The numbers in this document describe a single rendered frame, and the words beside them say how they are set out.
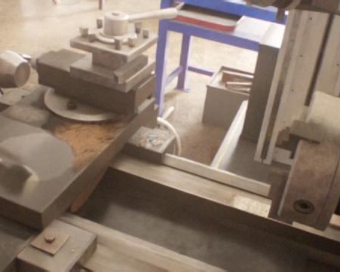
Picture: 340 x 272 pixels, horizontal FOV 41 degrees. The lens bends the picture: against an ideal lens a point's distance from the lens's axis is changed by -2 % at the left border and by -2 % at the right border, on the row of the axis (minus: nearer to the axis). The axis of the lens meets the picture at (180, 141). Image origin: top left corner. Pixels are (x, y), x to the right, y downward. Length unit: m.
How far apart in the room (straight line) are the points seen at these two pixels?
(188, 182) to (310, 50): 1.02
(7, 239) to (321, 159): 0.62
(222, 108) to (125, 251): 2.12
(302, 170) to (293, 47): 1.24
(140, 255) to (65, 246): 0.16
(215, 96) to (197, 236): 1.88
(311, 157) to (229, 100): 2.23
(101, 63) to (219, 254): 0.56
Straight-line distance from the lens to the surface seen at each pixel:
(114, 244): 1.00
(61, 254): 0.95
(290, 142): 0.82
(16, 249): 0.97
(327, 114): 0.82
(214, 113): 3.06
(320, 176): 0.79
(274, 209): 0.93
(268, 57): 2.19
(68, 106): 1.24
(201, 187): 1.19
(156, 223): 1.23
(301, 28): 1.96
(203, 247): 1.19
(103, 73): 1.17
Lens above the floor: 1.57
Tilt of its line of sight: 33 degrees down
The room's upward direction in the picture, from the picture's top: 7 degrees clockwise
